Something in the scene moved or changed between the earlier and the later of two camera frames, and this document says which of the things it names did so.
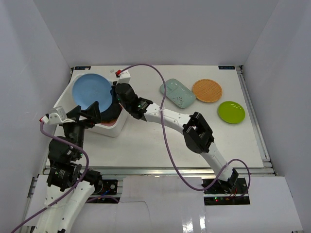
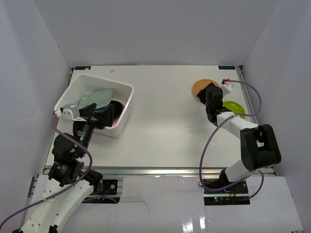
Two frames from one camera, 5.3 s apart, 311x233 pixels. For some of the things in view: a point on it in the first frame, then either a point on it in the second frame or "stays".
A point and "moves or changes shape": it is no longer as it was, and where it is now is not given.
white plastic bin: (116, 127) to (79, 85)
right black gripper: (114, 98) to (201, 95)
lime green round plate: (231, 112) stays
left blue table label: (82, 67) stays
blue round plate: (88, 88) moves or changes shape
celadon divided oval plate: (179, 92) to (100, 98)
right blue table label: (226, 67) stays
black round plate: (112, 113) stays
